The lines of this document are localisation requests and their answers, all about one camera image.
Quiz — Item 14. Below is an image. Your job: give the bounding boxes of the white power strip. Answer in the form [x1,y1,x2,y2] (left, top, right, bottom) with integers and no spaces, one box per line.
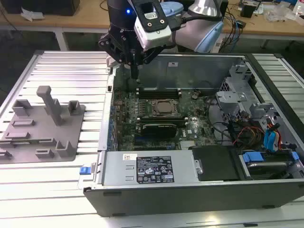
[213,38,224,53]

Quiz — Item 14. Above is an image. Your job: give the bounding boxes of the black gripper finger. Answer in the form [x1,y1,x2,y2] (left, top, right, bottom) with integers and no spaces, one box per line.
[98,32,135,79]
[134,46,164,79]

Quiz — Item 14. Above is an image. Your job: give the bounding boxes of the large black box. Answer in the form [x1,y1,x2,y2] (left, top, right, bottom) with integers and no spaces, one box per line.
[4,0,80,17]

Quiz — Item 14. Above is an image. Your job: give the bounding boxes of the small black cube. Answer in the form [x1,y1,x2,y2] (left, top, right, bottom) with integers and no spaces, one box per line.
[240,4,257,18]

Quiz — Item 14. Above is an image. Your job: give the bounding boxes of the clear plastic bags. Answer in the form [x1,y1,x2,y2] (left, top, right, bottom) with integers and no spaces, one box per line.
[264,3,294,23]

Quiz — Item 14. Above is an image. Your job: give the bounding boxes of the metal CPU socket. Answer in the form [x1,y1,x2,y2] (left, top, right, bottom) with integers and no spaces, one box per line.
[148,98,181,117]

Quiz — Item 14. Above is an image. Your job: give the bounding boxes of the red yellow black wire bundle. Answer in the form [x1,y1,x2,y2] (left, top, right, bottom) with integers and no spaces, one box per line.
[231,125,266,146]

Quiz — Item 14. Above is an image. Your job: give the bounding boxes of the black RAM slot bank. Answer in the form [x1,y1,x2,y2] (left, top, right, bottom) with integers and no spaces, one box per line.
[137,115,188,126]
[137,86,182,100]

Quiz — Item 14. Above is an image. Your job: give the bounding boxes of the black graphics card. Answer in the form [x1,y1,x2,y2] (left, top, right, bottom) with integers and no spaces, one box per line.
[142,123,178,139]

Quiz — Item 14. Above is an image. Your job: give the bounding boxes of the crumpled white paper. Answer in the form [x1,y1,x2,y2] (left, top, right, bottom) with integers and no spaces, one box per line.
[20,6,45,22]

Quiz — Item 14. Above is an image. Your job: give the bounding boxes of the gray corner bracket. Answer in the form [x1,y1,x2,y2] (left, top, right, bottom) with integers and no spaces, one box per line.
[106,56,118,68]

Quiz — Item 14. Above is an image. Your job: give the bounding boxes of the silver finned heat sink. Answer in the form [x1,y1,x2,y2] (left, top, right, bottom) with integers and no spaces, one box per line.
[180,140,198,150]

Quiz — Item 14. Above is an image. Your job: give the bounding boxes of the blue flat data wire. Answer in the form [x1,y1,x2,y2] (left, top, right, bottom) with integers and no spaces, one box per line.
[264,130,279,153]

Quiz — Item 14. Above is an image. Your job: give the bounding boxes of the wooden desk white frame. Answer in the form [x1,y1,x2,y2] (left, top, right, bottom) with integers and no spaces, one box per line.
[0,0,304,52]

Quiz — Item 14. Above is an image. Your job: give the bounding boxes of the white pink box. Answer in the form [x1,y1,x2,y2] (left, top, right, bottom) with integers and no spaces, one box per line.
[292,0,304,15]

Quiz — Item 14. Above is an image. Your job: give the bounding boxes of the silver power supply with label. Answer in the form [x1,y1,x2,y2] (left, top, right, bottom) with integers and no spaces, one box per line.
[101,152,199,187]

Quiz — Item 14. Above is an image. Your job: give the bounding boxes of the gray metal drive cage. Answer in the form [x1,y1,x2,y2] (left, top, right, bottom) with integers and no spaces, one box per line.
[215,63,282,133]

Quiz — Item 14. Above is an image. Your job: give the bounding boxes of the black open PC case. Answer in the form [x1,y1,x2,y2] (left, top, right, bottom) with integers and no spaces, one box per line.
[83,51,304,218]

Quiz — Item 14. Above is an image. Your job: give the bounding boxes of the gray plastic parts rack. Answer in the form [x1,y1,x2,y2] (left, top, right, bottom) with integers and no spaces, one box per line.
[0,85,86,164]

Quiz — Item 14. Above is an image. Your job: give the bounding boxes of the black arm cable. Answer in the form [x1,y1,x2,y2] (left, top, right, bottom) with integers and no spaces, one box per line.
[169,13,225,32]

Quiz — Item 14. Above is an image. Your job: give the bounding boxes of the black plastic shroud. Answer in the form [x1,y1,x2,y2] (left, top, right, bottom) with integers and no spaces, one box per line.
[189,145,239,182]

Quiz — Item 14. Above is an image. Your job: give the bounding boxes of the silver CPU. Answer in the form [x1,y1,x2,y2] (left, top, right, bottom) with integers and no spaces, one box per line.
[157,101,176,113]

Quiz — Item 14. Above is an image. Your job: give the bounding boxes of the hard disk in blue carrier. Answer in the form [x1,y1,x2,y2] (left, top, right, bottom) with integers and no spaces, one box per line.
[238,151,300,181]

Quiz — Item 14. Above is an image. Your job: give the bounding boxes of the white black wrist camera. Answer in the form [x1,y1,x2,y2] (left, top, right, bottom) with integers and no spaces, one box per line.
[133,0,172,51]

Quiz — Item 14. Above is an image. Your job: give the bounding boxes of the green motherboard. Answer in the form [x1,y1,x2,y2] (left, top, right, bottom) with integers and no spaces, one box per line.
[111,87,217,152]

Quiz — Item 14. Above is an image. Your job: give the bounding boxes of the tall black box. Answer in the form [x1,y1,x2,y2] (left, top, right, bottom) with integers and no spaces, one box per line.
[219,0,229,18]

